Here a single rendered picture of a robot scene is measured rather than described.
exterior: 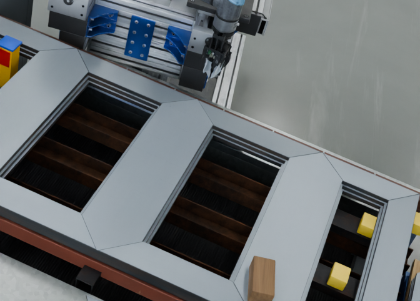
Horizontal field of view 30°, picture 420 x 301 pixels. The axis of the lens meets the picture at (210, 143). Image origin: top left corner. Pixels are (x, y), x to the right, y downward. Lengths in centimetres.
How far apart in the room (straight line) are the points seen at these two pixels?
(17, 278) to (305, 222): 83
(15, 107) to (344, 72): 253
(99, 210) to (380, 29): 324
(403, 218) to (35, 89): 120
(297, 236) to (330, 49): 256
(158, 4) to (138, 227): 98
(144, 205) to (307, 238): 47
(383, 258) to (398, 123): 210
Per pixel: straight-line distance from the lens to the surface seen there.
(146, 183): 226
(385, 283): 227
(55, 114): 245
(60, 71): 258
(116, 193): 221
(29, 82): 252
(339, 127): 414
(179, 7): 284
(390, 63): 481
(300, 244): 225
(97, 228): 212
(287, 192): 238
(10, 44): 261
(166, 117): 249
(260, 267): 208
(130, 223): 214
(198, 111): 254
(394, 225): 244
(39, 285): 211
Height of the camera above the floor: 244
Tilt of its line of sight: 41 degrees down
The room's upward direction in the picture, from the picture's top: 18 degrees clockwise
